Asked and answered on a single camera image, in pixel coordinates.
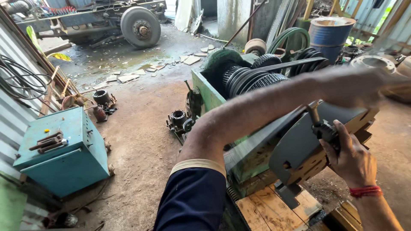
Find long metal rod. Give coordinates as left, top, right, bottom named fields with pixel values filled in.
left=223, top=0, right=268, bottom=48

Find red thread wristband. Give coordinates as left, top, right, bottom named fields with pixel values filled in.
left=348, top=185, right=384, bottom=198

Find wooden board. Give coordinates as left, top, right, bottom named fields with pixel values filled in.
left=235, top=182, right=322, bottom=231

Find blue steel drum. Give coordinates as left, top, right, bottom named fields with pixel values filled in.
left=308, top=16, right=356, bottom=64

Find black bearing ring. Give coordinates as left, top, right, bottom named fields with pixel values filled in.
left=92, top=89, right=112, bottom=105

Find clear plastic bottle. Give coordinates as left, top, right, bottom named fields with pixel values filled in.
left=43, top=211, right=78, bottom=228

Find navy blue sleeve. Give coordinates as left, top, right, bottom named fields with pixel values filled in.
left=153, top=159, right=227, bottom=231

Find rusty bolts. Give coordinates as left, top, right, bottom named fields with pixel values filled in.
left=28, top=130, right=66, bottom=154

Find person's left hand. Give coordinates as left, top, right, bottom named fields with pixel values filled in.
left=308, top=65, right=397, bottom=108

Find green lathe machine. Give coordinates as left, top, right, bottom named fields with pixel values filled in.
left=185, top=47, right=380, bottom=231

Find person's right hand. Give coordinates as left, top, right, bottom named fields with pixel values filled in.
left=319, top=120, right=378, bottom=190

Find yellow green leaf plant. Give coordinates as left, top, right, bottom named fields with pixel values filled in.
left=26, top=25, right=73, bottom=62

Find rusty red cylinder part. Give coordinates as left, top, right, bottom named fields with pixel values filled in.
left=92, top=104, right=108, bottom=123

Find truck chassis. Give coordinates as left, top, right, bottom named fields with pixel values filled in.
left=6, top=0, right=168, bottom=49

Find heap of broken tiles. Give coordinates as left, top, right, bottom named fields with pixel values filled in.
left=105, top=44, right=216, bottom=84

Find black geared crank handle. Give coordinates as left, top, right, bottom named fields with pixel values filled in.
left=305, top=104, right=341, bottom=152

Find steel flange ring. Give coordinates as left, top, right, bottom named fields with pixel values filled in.
left=350, top=55, right=397, bottom=74

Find coil of black cables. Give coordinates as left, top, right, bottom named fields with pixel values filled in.
left=0, top=54, right=54, bottom=101

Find beige round pulley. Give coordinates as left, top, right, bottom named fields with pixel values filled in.
left=244, top=38, right=267, bottom=57

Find black drive belt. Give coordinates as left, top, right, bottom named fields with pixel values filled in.
left=253, top=57, right=329, bottom=74

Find green cloth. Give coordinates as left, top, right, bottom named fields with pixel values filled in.
left=0, top=174, right=28, bottom=231

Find dark gear housing part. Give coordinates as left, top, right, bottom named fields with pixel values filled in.
left=166, top=109, right=197, bottom=142

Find grey metal guard plate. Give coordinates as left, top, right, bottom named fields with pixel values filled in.
left=268, top=100, right=368, bottom=210

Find teal metal welding box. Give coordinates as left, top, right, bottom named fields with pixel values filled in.
left=12, top=106, right=116, bottom=198

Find green pulley wheel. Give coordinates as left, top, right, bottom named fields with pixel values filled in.
left=267, top=27, right=311, bottom=62

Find truck wheel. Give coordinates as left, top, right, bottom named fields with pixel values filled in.
left=120, top=6, right=162, bottom=49

